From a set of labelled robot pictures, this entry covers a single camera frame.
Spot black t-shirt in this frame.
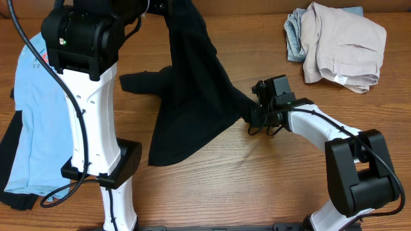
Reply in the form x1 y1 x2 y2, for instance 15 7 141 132
119 0 256 167

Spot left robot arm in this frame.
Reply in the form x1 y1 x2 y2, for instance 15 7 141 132
41 0 167 230

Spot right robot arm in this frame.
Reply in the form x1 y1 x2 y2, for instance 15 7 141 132
250 75 405 231

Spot grey-blue folded garment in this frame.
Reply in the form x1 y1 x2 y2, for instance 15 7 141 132
283 6 364 63

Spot beige folded pants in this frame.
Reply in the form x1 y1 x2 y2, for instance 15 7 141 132
301 2 387 94

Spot black garment under pile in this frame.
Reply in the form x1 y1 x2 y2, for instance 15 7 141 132
0 88 39 211

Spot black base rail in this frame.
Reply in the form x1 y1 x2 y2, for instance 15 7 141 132
138 223 306 231

